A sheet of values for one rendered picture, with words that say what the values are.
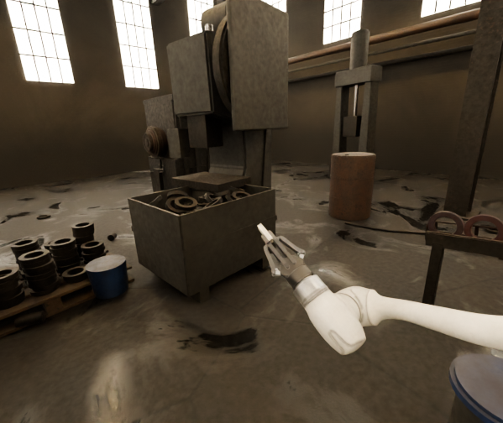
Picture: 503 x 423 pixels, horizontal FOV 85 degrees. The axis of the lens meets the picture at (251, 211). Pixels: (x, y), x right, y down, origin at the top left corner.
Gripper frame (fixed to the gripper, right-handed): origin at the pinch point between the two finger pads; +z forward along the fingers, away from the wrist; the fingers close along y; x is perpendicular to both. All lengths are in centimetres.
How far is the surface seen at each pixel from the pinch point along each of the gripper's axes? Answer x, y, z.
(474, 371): -42, 36, -71
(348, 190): -235, 168, 95
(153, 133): -180, -6, 319
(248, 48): -40, 91, 164
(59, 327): -99, -137, 74
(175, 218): -69, -29, 78
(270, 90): -79, 102, 155
